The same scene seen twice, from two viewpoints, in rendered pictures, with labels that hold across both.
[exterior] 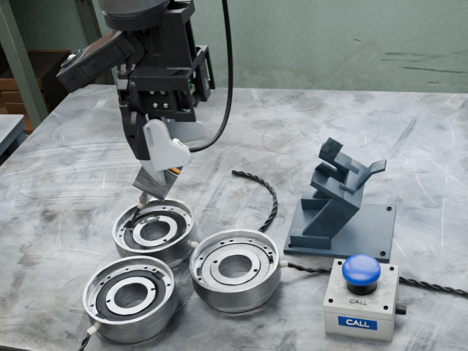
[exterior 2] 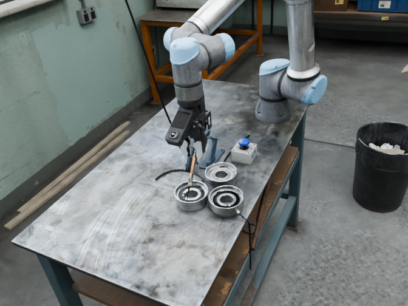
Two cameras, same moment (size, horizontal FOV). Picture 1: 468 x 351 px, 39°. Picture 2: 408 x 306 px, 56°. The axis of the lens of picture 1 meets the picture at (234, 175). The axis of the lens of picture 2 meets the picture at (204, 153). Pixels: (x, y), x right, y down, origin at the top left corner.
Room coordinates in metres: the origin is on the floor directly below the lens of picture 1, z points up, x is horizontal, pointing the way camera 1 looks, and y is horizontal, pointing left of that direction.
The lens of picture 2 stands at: (0.50, 1.00, 1.59)
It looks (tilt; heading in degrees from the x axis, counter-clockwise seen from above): 34 degrees down; 276
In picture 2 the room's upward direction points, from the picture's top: 5 degrees counter-clockwise
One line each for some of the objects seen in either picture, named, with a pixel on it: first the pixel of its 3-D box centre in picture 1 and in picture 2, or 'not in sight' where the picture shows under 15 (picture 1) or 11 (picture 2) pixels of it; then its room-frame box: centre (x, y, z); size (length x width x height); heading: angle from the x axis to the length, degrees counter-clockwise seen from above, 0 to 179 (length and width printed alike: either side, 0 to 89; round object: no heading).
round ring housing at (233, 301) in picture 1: (236, 271); (221, 176); (0.56, 0.02, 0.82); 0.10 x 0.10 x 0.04
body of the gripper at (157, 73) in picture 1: (158, 58); (193, 115); (0.63, 0.06, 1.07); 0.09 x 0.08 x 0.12; 68
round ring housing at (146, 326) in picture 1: (132, 300); (226, 201); (0.54, 0.14, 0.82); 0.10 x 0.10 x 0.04
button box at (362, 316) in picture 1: (367, 299); (244, 151); (0.48, -0.12, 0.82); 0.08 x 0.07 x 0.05; 67
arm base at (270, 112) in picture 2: not in sight; (273, 103); (0.35, -0.42, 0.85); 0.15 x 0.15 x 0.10
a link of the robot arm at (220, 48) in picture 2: not in sight; (209, 50); (0.57, -0.02, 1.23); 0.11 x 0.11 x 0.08; 47
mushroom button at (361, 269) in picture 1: (361, 281); (243, 146); (0.48, -0.11, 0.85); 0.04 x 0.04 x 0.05
